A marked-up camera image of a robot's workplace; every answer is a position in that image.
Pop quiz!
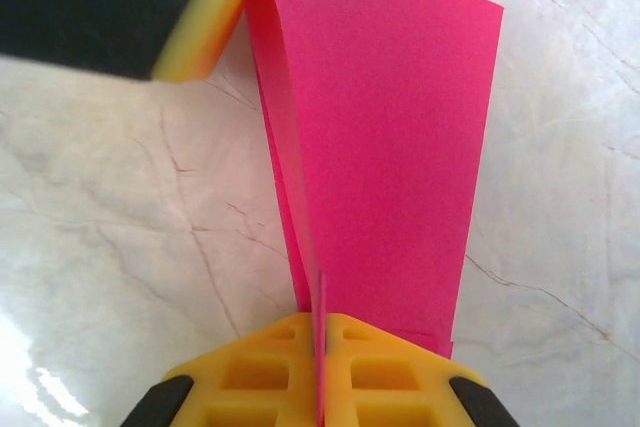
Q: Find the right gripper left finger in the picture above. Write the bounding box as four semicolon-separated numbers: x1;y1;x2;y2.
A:
119;312;321;427

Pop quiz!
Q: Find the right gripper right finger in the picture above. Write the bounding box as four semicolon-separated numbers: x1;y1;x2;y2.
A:
322;312;507;427

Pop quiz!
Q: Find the pink paper sheet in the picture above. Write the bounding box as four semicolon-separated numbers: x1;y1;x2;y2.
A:
242;0;505;427

